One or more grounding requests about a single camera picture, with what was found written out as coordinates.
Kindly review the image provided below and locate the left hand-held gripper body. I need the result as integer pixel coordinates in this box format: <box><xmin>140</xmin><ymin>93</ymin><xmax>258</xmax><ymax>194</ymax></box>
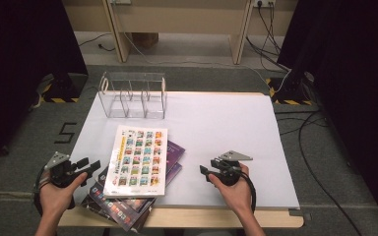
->
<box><xmin>43</xmin><ymin>150</ymin><xmax>80</xmax><ymax>189</ymax></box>

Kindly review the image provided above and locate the clear acrylic magazine rack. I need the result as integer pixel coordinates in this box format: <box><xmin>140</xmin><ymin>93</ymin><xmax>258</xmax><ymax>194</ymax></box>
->
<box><xmin>97</xmin><ymin>71</ymin><xmax>168</xmax><ymax>121</ymax></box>

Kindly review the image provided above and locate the white wall socket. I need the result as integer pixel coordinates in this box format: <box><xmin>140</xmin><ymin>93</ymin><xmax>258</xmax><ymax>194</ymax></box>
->
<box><xmin>253</xmin><ymin>0</ymin><xmax>277</xmax><ymax>8</ymax></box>

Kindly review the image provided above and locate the white magazine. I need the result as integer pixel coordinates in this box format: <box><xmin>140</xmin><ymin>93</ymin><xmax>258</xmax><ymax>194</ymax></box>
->
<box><xmin>102</xmin><ymin>125</ymin><xmax>169</xmax><ymax>200</ymax></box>

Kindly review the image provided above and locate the black floor cable with plug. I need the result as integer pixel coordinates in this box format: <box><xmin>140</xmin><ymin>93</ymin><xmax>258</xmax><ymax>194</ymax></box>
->
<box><xmin>78</xmin><ymin>31</ymin><xmax>116</xmax><ymax>53</ymax></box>

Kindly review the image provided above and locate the right hand-held gripper cable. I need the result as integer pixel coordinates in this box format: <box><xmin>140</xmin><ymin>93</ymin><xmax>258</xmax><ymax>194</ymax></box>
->
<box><xmin>239</xmin><ymin>170</ymin><xmax>258</xmax><ymax>214</ymax></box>

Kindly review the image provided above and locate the grey corner bracket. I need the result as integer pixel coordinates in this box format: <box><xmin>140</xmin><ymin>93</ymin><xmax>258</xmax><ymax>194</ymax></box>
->
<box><xmin>288</xmin><ymin>207</ymin><xmax>313</xmax><ymax>221</ymax></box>

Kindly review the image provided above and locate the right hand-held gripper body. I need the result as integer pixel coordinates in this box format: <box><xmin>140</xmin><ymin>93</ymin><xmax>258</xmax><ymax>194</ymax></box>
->
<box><xmin>210</xmin><ymin>149</ymin><xmax>254</xmax><ymax>187</ymax></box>

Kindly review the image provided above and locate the long black floor cable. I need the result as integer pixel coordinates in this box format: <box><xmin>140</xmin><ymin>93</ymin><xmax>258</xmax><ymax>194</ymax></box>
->
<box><xmin>297</xmin><ymin>111</ymin><xmax>363</xmax><ymax>236</ymax></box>

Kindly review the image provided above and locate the beige wooden desk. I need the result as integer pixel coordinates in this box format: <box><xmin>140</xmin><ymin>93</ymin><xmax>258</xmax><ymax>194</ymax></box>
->
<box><xmin>61</xmin><ymin>0</ymin><xmax>299</xmax><ymax>66</ymax></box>

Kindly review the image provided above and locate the black curtain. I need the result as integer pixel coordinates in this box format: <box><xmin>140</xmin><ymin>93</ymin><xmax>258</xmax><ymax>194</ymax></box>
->
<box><xmin>0</xmin><ymin>0</ymin><xmax>89</xmax><ymax>171</ymax></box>
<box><xmin>277</xmin><ymin>0</ymin><xmax>378</xmax><ymax>227</ymax></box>

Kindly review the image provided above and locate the person's right hand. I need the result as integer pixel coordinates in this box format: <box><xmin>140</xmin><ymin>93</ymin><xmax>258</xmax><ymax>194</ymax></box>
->
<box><xmin>208</xmin><ymin>163</ymin><xmax>254</xmax><ymax>214</ymax></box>

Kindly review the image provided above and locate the person's left hand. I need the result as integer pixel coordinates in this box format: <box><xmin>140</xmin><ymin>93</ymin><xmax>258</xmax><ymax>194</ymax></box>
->
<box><xmin>38</xmin><ymin>172</ymin><xmax>89</xmax><ymax>217</ymax></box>

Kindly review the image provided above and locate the black magazine with red print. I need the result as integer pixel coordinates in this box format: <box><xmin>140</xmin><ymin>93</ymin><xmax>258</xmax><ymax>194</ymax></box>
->
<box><xmin>80</xmin><ymin>194</ymin><xmax>152</xmax><ymax>234</ymax></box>

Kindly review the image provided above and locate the black stand base hazard tape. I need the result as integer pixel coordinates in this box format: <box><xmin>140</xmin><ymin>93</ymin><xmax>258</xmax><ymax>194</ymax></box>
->
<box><xmin>40</xmin><ymin>72</ymin><xmax>89</xmax><ymax>104</ymax></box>
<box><xmin>265</xmin><ymin>70</ymin><xmax>314</xmax><ymax>106</ymax></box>

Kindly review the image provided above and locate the brown cardboard box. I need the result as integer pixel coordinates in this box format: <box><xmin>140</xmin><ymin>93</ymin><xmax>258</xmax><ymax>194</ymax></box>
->
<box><xmin>131</xmin><ymin>31</ymin><xmax>160</xmax><ymax>50</ymax></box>

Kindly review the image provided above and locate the black power cable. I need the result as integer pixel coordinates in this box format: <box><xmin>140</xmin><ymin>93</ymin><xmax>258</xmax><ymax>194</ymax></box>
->
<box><xmin>256</xmin><ymin>1</ymin><xmax>291</xmax><ymax>72</ymax></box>
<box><xmin>268</xmin><ymin>1</ymin><xmax>291</xmax><ymax>72</ymax></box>

